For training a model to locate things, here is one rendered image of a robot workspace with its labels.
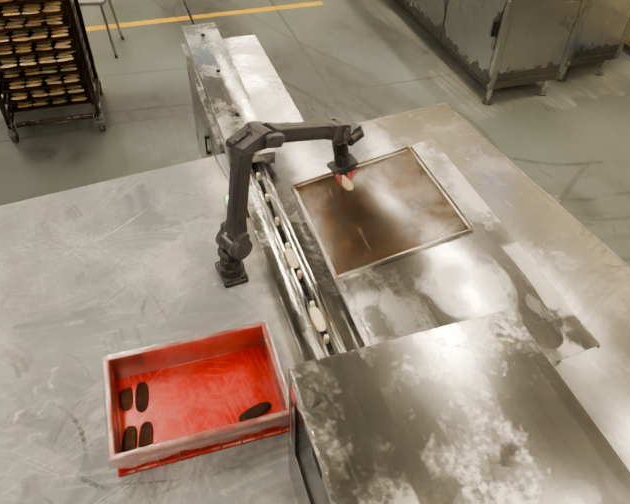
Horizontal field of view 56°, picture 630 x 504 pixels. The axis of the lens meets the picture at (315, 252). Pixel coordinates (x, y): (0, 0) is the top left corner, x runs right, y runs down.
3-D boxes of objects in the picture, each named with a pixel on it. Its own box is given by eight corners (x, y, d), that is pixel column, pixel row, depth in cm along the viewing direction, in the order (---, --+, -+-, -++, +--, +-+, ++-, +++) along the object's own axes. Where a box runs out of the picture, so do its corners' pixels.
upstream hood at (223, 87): (183, 39, 322) (180, 23, 316) (215, 35, 326) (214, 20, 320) (233, 173, 238) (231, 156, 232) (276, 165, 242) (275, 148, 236)
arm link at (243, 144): (221, 127, 170) (243, 141, 165) (256, 116, 179) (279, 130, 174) (214, 248, 197) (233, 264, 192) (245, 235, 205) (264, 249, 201)
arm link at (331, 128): (241, 136, 178) (265, 151, 173) (245, 118, 176) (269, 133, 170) (330, 129, 210) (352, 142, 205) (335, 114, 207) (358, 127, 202)
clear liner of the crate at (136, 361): (106, 374, 172) (99, 354, 165) (268, 337, 183) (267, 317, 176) (114, 482, 150) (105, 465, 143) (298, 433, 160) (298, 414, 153)
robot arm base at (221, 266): (214, 265, 205) (225, 288, 197) (212, 248, 199) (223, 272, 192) (238, 258, 208) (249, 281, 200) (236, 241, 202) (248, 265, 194)
